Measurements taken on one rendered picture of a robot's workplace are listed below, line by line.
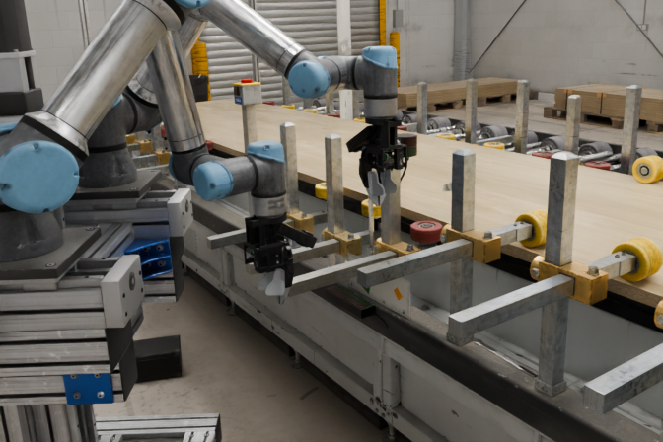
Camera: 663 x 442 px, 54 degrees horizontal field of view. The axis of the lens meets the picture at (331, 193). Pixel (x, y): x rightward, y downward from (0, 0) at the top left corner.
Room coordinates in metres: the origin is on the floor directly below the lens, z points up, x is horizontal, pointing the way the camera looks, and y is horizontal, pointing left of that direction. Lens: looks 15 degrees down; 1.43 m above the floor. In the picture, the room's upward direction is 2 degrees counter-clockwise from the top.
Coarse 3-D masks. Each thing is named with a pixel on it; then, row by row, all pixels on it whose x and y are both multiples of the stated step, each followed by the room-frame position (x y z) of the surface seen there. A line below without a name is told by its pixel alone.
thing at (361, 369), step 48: (192, 240) 3.37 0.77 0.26; (240, 288) 2.91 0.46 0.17; (432, 288) 1.72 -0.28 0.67; (480, 288) 1.56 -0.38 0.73; (288, 336) 2.45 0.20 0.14; (336, 336) 2.20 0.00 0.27; (528, 336) 1.43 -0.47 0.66; (576, 336) 1.32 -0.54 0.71; (624, 336) 1.22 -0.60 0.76; (336, 384) 2.20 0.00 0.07; (384, 384) 1.91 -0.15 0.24; (432, 432) 1.75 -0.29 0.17; (480, 432) 1.59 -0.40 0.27
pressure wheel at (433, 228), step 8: (416, 224) 1.58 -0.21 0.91; (424, 224) 1.56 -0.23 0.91; (432, 224) 1.58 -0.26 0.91; (440, 224) 1.57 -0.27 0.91; (416, 232) 1.54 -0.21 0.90; (424, 232) 1.53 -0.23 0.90; (432, 232) 1.53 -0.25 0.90; (440, 232) 1.54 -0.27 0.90; (416, 240) 1.54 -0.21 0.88; (424, 240) 1.53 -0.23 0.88; (432, 240) 1.53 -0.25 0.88
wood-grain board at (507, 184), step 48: (240, 144) 2.77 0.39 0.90; (432, 144) 2.62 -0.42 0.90; (432, 192) 1.89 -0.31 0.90; (480, 192) 1.87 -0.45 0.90; (528, 192) 1.85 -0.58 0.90; (576, 192) 1.84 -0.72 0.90; (624, 192) 1.82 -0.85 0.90; (576, 240) 1.44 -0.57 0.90; (624, 240) 1.42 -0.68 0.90; (624, 288) 1.18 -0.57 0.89
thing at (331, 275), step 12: (384, 252) 1.51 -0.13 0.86; (348, 264) 1.43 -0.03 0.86; (360, 264) 1.43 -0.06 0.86; (300, 276) 1.37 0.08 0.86; (312, 276) 1.37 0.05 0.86; (324, 276) 1.38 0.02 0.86; (336, 276) 1.40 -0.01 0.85; (348, 276) 1.42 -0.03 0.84; (300, 288) 1.34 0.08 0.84; (312, 288) 1.36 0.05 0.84
